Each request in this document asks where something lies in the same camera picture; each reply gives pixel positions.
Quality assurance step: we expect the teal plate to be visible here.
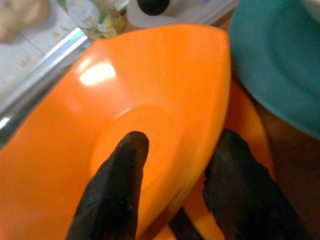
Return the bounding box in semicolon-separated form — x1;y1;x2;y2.
228;0;320;141

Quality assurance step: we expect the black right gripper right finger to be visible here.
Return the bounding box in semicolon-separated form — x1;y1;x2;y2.
201;128;309;240

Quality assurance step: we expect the stainless steel sink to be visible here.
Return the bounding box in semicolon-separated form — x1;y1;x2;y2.
0;26;91;149

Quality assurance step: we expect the orange plastic plate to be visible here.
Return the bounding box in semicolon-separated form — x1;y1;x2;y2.
152;79;276;240

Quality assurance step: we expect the clear dish soap bottle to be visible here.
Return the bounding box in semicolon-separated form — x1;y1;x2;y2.
65;0;127;40

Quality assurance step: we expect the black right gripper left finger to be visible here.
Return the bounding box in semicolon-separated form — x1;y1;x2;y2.
65;130;150;240

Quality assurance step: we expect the beige cloth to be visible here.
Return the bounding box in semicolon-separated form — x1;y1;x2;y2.
0;0;50;44

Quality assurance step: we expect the orange plastic bowl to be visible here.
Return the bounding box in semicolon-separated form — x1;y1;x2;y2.
0;23;232;240

